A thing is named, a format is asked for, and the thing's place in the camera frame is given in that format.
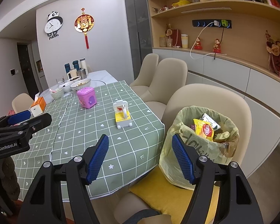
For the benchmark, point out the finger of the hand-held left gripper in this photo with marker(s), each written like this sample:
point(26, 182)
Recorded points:
point(40, 121)
point(18, 117)

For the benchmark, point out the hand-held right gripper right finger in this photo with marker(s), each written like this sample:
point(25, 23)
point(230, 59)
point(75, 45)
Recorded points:
point(182, 161)

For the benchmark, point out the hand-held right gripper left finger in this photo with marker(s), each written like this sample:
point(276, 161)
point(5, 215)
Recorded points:
point(98, 158)

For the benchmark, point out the bin with yellow plastic bag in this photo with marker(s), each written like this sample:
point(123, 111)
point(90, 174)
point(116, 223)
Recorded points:
point(175, 123)

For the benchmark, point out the yellow snack packet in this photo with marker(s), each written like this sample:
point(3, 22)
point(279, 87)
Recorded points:
point(203, 128)

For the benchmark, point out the pale green wrapper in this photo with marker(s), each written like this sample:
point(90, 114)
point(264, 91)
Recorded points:
point(220, 135)

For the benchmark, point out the white and black packet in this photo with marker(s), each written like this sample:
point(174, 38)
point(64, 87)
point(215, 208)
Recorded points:
point(211, 121)

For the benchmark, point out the person's left forearm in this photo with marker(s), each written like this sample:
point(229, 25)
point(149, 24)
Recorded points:
point(10, 179)

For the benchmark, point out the orange and white tissue box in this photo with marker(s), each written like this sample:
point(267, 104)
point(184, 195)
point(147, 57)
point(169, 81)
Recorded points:
point(38, 107)

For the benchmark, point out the beige upholstered chair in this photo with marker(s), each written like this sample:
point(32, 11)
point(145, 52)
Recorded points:
point(200, 95)
point(149, 67)
point(170, 74)
point(21, 101)

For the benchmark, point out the small white bowl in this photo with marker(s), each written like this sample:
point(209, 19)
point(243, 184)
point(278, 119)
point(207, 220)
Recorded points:
point(56, 93)

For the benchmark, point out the yellow seat cushion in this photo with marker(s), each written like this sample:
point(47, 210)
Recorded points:
point(158, 191)

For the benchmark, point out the green checked tablecloth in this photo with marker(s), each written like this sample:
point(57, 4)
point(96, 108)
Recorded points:
point(130, 133)

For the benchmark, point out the drinking glass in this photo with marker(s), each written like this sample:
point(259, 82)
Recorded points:
point(60, 82)

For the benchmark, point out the brown paper packet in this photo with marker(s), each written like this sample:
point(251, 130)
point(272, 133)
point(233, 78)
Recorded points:
point(227, 150)

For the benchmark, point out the white and yellow toy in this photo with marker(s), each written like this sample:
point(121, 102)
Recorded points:
point(122, 116)

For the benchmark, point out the dark wooden door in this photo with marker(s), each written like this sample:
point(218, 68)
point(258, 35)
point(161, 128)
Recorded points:
point(24, 67)

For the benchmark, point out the pink toy box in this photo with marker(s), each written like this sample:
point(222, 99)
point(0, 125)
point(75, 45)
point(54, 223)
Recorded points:
point(86, 96)

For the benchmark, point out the large white bowl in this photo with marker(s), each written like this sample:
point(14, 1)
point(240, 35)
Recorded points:
point(80, 85)

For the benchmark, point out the bowl with dark food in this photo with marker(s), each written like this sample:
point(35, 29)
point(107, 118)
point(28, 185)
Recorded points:
point(74, 78)

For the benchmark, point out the white jug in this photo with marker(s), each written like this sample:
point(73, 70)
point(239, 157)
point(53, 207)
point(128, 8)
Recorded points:
point(72, 73)

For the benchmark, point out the metal pitcher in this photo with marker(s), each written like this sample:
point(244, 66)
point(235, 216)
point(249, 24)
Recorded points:
point(82, 74)

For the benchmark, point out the blue bottle with dark lid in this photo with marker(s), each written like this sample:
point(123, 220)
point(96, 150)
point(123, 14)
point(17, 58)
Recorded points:
point(75, 64)

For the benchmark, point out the white sideboard cabinet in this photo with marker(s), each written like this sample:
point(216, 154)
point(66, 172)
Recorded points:
point(224, 74)

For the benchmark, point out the red seated figurine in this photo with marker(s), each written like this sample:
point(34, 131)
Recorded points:
point(198, 44)
point(217, 47)

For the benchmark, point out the clear plastic cup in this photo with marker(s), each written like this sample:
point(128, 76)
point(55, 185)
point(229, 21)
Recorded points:
point(169, 43)

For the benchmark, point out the yellow lidded cup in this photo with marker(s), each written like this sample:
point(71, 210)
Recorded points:
point(184, 42)

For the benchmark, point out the pale plastic jar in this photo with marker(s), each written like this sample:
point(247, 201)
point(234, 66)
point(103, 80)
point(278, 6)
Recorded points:
point(162, 41)

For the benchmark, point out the red gift bag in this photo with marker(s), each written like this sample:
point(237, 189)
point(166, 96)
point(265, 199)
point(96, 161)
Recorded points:
point(176, 38)

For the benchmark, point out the artificial flower ornament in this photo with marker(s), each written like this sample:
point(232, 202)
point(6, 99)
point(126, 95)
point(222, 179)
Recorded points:
point(169, 30)

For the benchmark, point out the black power strip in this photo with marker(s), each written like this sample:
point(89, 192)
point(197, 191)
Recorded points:
point(200, 23)

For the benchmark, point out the white charger plug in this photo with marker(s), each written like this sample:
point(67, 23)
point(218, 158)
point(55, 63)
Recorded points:
point(217, 24)

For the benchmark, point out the green charger plug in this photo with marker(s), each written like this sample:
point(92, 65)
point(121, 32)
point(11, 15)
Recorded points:
point(225, 23)

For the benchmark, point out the small metal shelf ornament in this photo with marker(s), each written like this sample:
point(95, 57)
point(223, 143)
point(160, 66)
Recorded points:
point(161, 8)

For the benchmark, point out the yellow shelf toy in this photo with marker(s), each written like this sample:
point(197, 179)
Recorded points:
point(180, 3)

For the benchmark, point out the wall switch panel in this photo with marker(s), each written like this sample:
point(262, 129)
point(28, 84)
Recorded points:
point(13, 71)

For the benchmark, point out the orange wall picture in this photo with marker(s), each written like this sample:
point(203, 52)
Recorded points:
point(39, 66)

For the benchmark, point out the panda wall clock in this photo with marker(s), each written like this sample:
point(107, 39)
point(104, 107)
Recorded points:
point(50, 25)

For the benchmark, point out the red gold wall ornament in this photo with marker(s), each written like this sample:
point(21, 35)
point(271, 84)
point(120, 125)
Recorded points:
point(84, 23)

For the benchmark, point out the wooden wall shelf unit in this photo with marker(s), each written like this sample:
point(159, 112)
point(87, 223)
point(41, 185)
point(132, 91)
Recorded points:
point(242, 42)

